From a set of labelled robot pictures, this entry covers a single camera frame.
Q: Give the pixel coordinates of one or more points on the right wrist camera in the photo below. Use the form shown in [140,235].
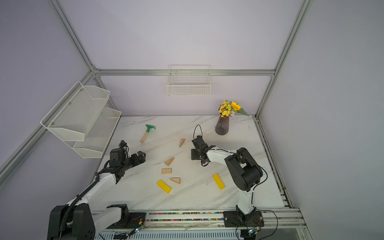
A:
[198,142]

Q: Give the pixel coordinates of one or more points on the yellow block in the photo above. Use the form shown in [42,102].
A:
[164,186]
[218,181]

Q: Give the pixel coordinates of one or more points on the green toy hammer wooden handle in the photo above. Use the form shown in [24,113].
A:
[149,128]

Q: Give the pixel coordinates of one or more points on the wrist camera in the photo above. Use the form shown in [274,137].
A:
[123,145]
[198,142]

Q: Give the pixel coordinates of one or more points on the wooden rectangular block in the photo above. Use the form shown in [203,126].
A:
[166,171]

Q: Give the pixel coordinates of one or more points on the aluminium front rail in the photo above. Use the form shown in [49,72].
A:
[278,218]

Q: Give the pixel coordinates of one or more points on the yellow block right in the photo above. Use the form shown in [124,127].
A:
[218,181]

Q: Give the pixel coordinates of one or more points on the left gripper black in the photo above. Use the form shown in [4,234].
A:
[141,158]

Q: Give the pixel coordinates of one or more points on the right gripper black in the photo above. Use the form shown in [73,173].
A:
[194,154]

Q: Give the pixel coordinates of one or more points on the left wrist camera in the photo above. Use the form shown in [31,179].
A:
[123,145]

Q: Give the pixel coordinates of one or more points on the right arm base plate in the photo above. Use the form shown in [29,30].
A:
[238,219]

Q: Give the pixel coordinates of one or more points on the yellow flower bouquet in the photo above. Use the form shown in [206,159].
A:
[229,109]

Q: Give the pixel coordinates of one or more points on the white wire wall basket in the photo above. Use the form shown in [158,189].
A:
[189,80]

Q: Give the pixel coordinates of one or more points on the dark ribbed vase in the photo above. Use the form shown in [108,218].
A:
[222,126]

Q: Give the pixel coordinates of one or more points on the white two-tier mesh shelf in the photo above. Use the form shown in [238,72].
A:
[83,120]

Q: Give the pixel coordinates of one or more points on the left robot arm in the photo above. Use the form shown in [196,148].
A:
[75,220]

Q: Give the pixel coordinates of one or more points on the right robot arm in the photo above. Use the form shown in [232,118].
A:
[246,173]

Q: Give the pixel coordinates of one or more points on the yellow block left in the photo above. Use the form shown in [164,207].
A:
[164,186]

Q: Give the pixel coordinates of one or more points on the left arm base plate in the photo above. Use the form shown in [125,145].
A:
[131,221]

